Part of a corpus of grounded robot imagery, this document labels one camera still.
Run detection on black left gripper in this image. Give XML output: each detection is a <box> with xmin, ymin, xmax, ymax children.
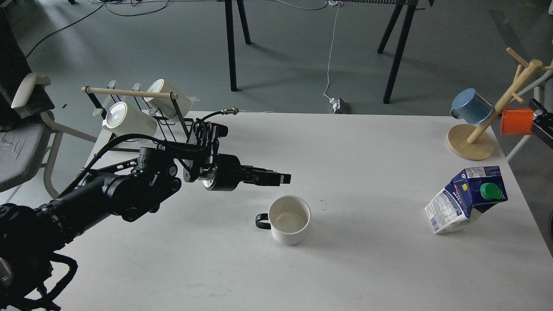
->
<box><xmin>184</xmin><ymin>123</ymin><xmax>292</xmax><ymax>191</ymax></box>

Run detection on white mug black handle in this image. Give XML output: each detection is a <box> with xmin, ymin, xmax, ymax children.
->
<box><xmin>255</xmin><ymin>195</ymin><xmax>311</xmax><ymax>246</ymax></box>

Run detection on blue white milk carton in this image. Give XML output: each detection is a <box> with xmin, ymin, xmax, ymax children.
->
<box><xmin>424</xmin><ymin>166</ymin><xmax>508</xmax><ymax>234</ymax></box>

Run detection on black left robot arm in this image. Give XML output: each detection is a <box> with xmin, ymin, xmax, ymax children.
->
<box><xmin>0</xmin><ymin>108</ymin><xmax>292</xmax><ymax>311</ymax></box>

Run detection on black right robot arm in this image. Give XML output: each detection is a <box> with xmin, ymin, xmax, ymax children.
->
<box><xmin>529</xmin><ymin>98</ymin><xmax>553</xmax><ymax>149</ymax></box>

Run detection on blue cup on tree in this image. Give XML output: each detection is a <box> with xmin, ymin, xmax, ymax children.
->
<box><xmin>450</xmin><ymin>88</ymin><xmax>494</xmax><ymax>125</ymax></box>

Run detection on orange cup on tree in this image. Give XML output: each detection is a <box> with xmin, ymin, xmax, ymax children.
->
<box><xmin>500</xmin><ymin>108</ymin><xmax>534</xmax><ymax>136</ymax></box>

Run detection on white mug rear on rack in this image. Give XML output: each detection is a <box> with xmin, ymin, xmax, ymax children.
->
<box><xmin>144</xmin><ymin>79</ymin><xmax>192</xmax><ymax>122</ymax></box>

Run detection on white mug on rack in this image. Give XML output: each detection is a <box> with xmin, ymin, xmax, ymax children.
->
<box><xmin>102</xmin><ymin>101</ymin><xmax>158</xmax><ymax>136</ymax></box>
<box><xmin>144</xmin><ymin>79</ymin><xmax>192</xmax><ymax>122</ymax></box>

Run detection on white mug front on rack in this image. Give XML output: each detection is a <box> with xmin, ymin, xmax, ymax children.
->
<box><xmin>102</xmin><ymin>101</ymin><xmax>158</xmax><ymax>136</ymax></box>

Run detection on black trestle table legs left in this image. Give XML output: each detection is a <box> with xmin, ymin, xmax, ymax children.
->
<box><xmin>224</xmin><ymin>0</ymin><xmax>251</xmax><ymax>92</ymax></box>

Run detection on black trestle table legs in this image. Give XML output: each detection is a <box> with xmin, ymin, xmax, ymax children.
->
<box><xmin>377</xmin><ymin>0</ymin><xmax>418</xmax><ymax>105</ymax></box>
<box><xmin>224</xmin><ymin>0</ymin><xmax>251</xmax><ymax>92</ymax></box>

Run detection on wooden mug tree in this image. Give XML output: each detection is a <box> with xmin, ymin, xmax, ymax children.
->
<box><xmin>447</xmin><ymin>48</ymin><xmax>552</xmax><ymax>161</ymax></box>

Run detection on black trestle table legs right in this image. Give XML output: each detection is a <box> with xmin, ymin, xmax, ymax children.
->
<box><xmin>377</xmin><ymin>0</ymin><xmax>418</xmax><ymax>105</ymax></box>

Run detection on white power cable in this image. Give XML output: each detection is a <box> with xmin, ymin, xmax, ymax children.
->
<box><xmin>322</xmin><ymin>0</ymin><xmax>344</xmax><ymax>102</ymax></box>

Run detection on black wire mug rack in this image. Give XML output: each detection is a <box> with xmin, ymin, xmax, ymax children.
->
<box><xmin>81</xmin><ymin>79</ymin><xmax>197</xmax><ymax>140</ymax></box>

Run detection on black floor cable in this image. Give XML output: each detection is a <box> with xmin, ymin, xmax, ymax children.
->
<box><xmin>26</xmin><ymin>0</ymin><xmax>171</xmax><ymax>59</ymax></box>

